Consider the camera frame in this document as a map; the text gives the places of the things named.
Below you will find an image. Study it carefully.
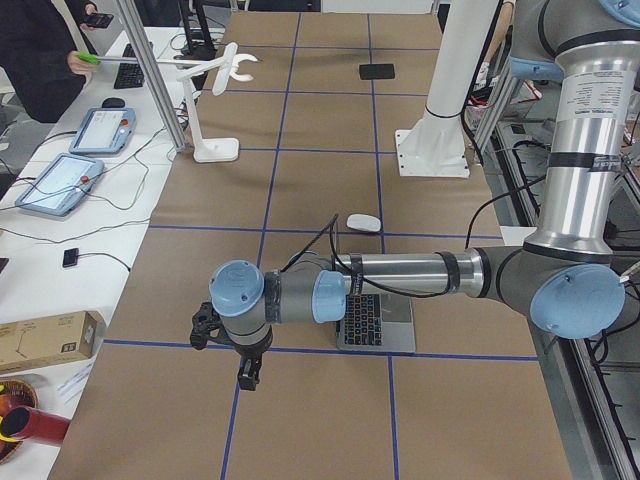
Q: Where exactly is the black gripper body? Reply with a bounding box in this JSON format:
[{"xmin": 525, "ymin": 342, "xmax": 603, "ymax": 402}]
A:
[{"xmin": 189, "ymin": 301, "xmax": 226, "ymax": 349}]

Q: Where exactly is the grey laptop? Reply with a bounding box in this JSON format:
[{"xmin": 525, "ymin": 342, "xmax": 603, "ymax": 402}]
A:
[{"xmin": 330, "ymin": 215, "xmax": 417, "ymax": 353}]

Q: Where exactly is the white computer mouse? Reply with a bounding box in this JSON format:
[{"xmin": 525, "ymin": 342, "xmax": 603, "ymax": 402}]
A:
[{"xmin": 346, "ymin": 214, "xmax": 382, "ymax": 233}]

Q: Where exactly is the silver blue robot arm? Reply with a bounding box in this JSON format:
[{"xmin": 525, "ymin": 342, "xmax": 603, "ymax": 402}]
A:
[{"xmin": 190, "ymin": 1, "xmax": 639, "ymax": 390}]

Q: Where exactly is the cardboard lamp box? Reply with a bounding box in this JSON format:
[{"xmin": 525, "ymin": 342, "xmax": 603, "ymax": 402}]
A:
[{"xmin": 1, "ymin": 311, "xmax": 105, "ymax": 374}]

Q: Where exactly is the black side-table mouse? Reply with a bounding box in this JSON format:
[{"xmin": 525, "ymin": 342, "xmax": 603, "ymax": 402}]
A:
[{"xmin": 101, "ymin": 97, "xmax": 125, "ymax": 108}]

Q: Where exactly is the black mouse pad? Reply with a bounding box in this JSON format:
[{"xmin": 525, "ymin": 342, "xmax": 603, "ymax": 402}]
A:
[{"xmin": 359, "ymin": 63, "xmax": 395, "ymax": 81}]

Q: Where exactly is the small black square device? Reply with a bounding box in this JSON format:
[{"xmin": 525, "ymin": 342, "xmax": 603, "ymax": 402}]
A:
[{"xmin": 62, "ymin": 248, "xmax": 80, "ymax": 268}]

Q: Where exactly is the lower blue teach pendant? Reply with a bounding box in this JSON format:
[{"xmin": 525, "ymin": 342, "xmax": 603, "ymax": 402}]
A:
[{"xmin": 15, "ymin": 153, "xmax": 105, "ymax": 217}]

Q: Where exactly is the blue teach pendant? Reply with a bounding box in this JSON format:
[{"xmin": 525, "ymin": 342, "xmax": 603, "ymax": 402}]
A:
[
  {"xmin": 69, "ymin": 108, "xmax": 137, "ymax": 155},
  {"xmin": 15, "ymin": 153, "xmax": 105, "ymax": 217}
]

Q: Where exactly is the woven basket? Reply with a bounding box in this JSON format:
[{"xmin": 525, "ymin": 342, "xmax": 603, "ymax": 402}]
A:
[{"xmin": 1, "ymin": 378, "xmax": 39, "ymax": 463}]

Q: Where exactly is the upper blue teach pendant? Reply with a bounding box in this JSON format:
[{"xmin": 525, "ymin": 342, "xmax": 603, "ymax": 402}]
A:
[{"xmin": 69, "ymin": 108, "xmax": 137, "ymax": 155}]

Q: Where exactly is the black keyboard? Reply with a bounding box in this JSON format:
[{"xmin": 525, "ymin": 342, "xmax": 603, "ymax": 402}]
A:
[{"xmin": 114, "ymin": 62, "xmax": 144, "ymax": 90}]

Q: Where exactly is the white grabber tool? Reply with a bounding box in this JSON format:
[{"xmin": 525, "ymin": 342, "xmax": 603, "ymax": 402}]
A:
[{"xmin": 78, "ymin": 52, "xmax": 261, "ymax": 68}]

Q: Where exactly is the person in dark clothes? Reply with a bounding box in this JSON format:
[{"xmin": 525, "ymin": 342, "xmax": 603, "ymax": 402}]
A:
[{"xmin": 1, "ymin": 0, "xmax": 98, "ymax": 123}]

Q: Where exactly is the black smartphone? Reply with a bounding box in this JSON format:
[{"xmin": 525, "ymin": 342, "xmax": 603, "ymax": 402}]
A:
[{"xmin": 84, "ymin": 13, "xmax": 114, "ymax": 29}]

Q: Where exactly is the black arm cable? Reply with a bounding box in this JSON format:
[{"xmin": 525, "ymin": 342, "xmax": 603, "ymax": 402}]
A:
[{"xmin": 279, "ymin": 179, "xmax": 551, "ymax": 300}]

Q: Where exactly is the aluminium frame post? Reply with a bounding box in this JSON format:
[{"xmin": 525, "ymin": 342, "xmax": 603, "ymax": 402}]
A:
[{"xmin": 115, "ymin": 0, "xmax": 187, "ymax": 152}]

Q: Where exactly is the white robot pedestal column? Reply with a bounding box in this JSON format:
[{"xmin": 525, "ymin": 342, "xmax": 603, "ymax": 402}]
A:
[{"xmin": 395, "ymin": 1, "xmax": 478, "ymax": 178}]

